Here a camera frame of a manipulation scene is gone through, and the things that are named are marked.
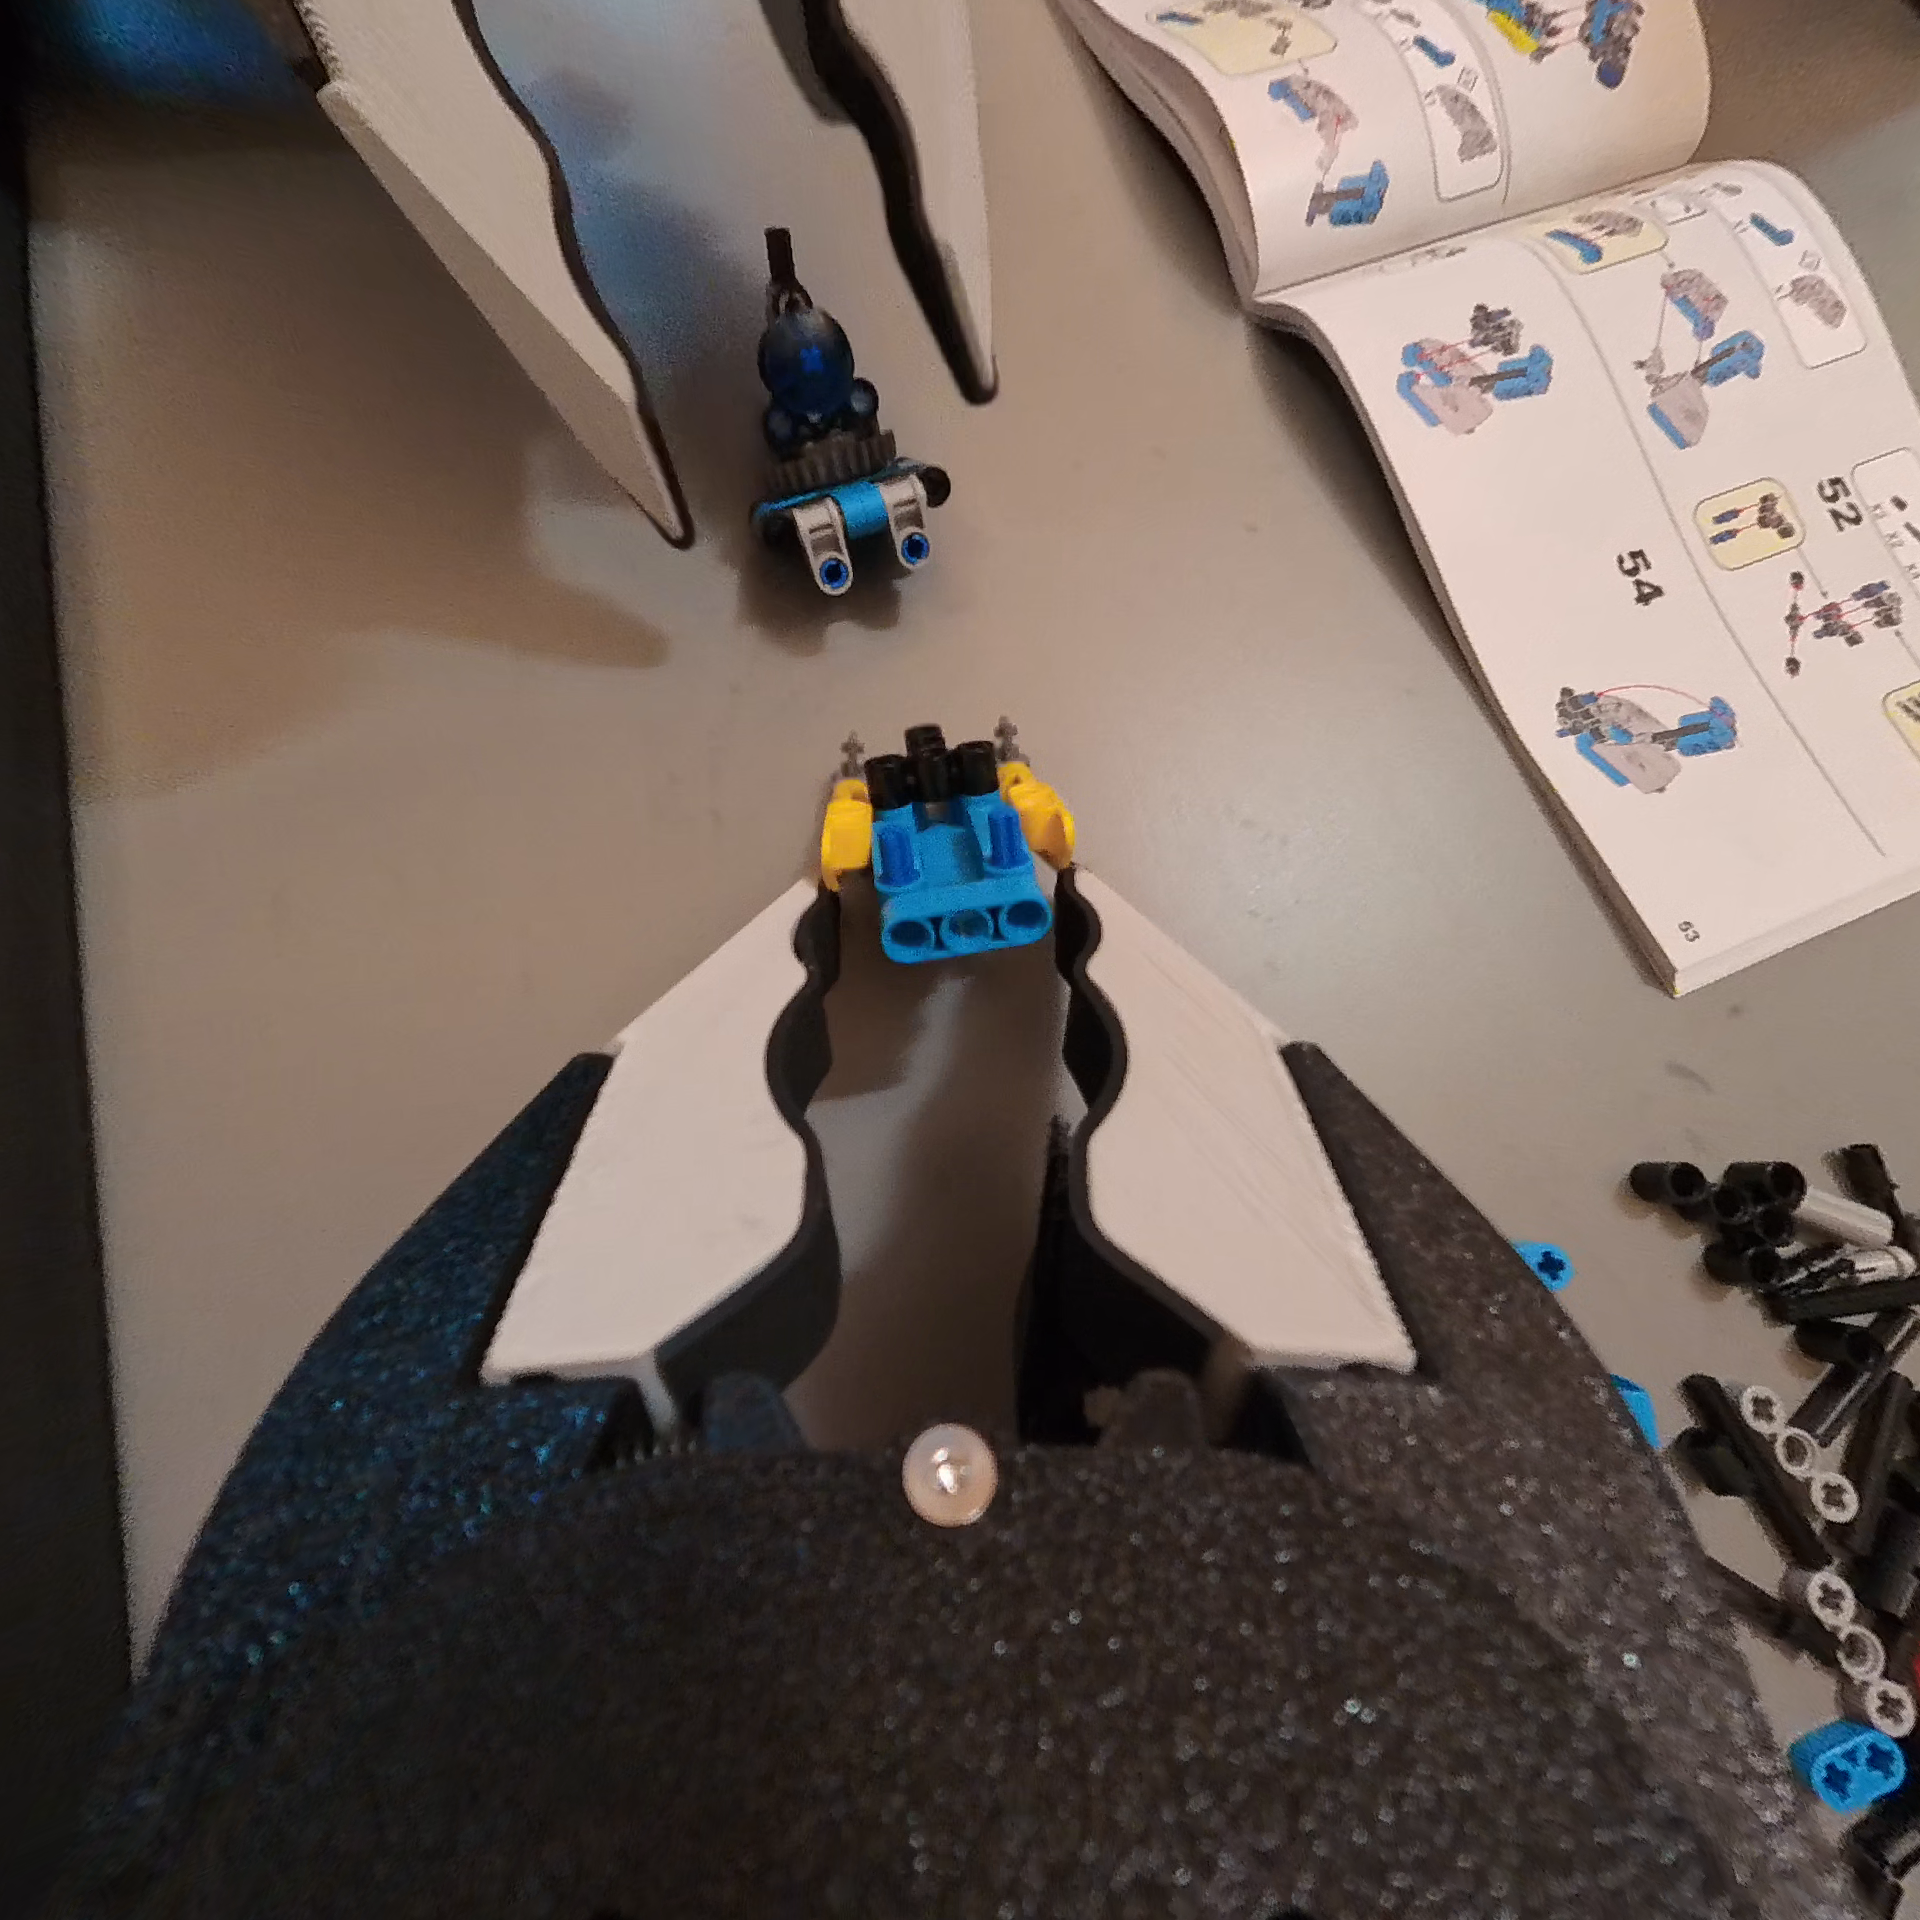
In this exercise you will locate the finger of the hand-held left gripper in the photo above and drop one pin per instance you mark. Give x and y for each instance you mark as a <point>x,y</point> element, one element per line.
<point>481,240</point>
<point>937,165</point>

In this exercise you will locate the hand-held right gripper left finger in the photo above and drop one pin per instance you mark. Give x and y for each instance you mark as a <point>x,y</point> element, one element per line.
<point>662,1184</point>

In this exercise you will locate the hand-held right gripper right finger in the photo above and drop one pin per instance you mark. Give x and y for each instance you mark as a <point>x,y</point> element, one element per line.
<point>1244,1184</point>

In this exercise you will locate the black and blue gear assembly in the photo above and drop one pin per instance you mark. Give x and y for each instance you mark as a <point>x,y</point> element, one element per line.
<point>863,510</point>

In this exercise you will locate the yellow and blue brick assembly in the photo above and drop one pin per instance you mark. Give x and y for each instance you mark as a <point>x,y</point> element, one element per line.
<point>945,885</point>

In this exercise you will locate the grey desk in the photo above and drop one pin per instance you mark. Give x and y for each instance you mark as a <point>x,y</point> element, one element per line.
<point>451,825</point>

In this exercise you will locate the pile of loose building pieces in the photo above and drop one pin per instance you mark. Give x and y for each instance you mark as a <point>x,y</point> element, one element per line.
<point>1786,1289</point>

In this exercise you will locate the open instruction booklet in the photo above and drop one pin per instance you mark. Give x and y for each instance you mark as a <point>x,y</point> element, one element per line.
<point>1575,495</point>

